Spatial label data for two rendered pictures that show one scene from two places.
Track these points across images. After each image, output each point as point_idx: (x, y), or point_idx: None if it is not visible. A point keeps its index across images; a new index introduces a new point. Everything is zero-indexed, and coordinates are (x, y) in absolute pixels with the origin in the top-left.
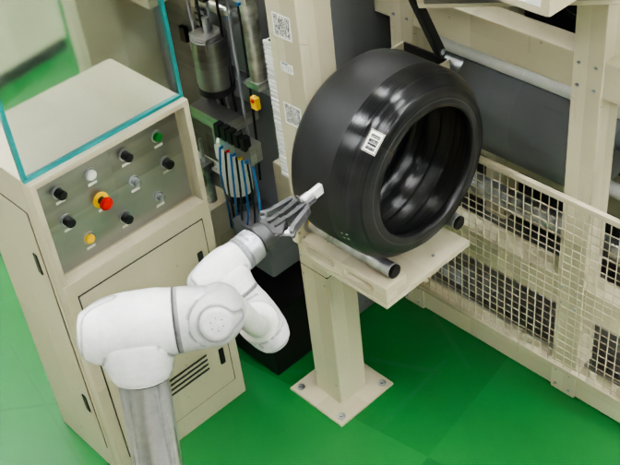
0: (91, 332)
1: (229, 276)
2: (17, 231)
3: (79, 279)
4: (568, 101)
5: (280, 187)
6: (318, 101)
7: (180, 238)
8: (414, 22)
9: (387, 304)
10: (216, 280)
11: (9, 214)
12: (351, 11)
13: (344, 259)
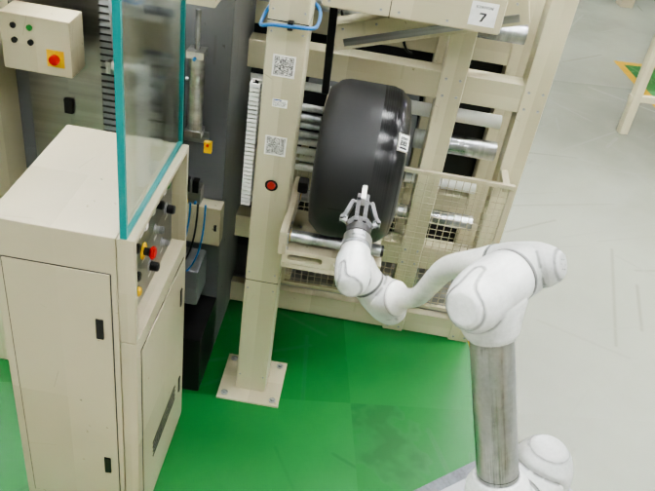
0: (493, 299)
1: (371, 266)
2: (71, 302)
3: (142, 331)
4: None
5: (192, 225)
6: (340, 120)
7: (176, 278)
8: None
9: None
10: (367, 271)
11: (66, 285)
12: (242, 65)
13: (331, 254)
